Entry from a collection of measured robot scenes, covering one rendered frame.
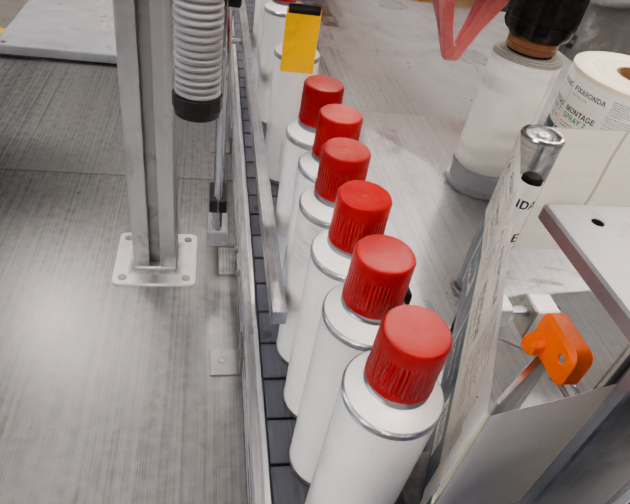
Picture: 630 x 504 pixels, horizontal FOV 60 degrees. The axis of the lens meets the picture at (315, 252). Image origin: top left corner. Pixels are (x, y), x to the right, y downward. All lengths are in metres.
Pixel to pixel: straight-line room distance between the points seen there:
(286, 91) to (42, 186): 0.34
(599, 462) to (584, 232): 0.12
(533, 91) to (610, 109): 0.17
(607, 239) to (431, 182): 0.54
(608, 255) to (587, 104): 0.64
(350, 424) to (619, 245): 0.14
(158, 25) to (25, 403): 0.33
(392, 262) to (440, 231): 0.40
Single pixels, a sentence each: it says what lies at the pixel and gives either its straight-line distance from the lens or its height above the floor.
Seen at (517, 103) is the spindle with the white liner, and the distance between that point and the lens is 0.71.
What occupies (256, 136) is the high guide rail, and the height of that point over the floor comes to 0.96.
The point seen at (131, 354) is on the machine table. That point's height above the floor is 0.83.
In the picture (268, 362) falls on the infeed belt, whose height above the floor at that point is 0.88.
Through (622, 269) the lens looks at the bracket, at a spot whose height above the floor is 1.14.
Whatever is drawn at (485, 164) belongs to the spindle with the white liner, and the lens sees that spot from 0.74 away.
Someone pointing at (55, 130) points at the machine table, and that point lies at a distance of 0.90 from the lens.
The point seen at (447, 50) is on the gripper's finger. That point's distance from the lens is 0.54.
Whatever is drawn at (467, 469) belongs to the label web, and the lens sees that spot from 0.30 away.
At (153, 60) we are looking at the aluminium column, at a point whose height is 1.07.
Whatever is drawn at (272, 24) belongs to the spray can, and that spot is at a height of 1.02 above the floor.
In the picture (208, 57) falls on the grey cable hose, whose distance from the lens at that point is 0.37.
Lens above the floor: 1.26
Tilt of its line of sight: 39 degrees down
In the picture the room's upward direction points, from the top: 11 degrees clockwise
